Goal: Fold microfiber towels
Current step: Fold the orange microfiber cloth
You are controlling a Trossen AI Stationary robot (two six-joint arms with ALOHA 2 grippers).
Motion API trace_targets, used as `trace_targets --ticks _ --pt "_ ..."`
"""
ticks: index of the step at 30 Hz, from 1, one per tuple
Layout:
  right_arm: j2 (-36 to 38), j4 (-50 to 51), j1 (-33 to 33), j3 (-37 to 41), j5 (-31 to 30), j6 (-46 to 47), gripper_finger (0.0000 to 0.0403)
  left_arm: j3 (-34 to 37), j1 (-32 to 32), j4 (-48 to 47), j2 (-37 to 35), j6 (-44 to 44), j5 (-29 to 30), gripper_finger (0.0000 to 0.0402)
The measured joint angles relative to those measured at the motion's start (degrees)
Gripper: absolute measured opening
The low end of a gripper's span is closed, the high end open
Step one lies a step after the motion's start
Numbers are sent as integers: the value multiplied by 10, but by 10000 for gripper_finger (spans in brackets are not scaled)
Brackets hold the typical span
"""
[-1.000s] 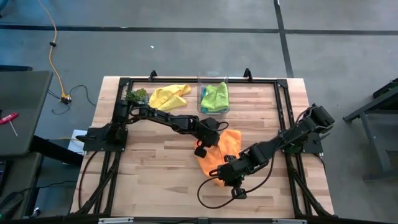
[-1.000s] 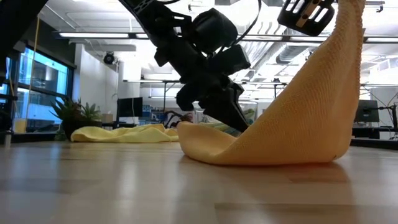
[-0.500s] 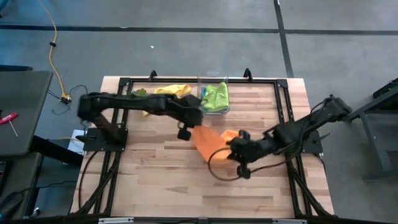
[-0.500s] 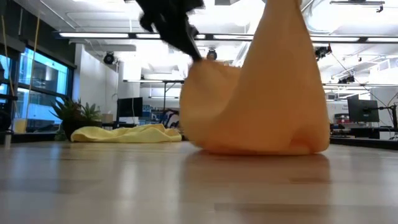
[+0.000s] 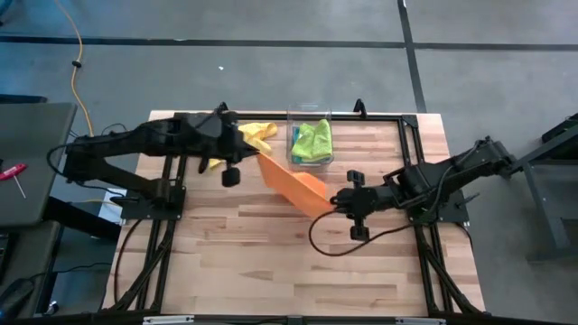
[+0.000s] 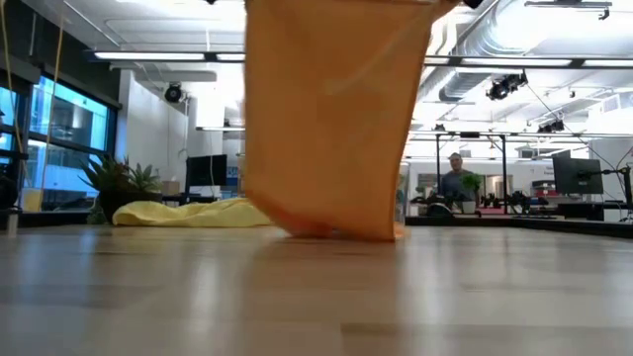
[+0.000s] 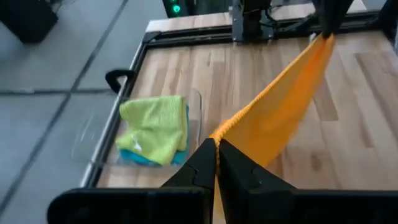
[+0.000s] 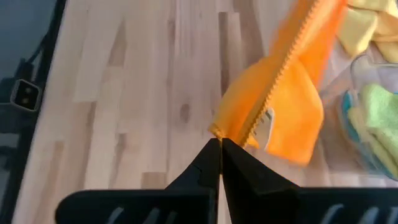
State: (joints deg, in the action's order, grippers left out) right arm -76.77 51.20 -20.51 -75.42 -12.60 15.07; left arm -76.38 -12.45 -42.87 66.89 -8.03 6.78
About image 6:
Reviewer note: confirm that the overhead light bar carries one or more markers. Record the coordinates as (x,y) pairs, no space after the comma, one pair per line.
(148,56)

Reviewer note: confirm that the large glass window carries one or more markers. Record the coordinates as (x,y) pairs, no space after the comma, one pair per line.
(69,118)

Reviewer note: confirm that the yellow microfiber towel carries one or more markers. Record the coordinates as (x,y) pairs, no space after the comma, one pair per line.
(188,213)

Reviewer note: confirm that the orange microfiber towel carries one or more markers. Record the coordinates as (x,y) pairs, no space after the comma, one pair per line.
(331,123)

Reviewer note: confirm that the black round ceiling camera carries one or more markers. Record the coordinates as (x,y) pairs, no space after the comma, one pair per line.
(173,93)

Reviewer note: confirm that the person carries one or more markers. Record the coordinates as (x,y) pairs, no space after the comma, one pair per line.
(452,183)

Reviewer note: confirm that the background black robot arm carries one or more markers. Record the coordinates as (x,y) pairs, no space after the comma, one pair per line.
(519,200)

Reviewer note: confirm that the small plant white pot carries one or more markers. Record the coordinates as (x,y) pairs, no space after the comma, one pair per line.
(470,185)

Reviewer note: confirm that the cardboard box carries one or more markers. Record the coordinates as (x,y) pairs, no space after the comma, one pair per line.
(170,188)

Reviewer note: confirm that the potted succulent plant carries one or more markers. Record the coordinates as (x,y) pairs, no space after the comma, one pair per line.
(123,193)

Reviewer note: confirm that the black computer monitor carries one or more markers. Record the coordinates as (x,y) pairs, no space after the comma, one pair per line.
(207,170)
(577,175)

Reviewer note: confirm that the black ceiling spotlight cluster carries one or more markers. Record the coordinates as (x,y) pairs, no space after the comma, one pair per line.
(504,88)
(551,127)

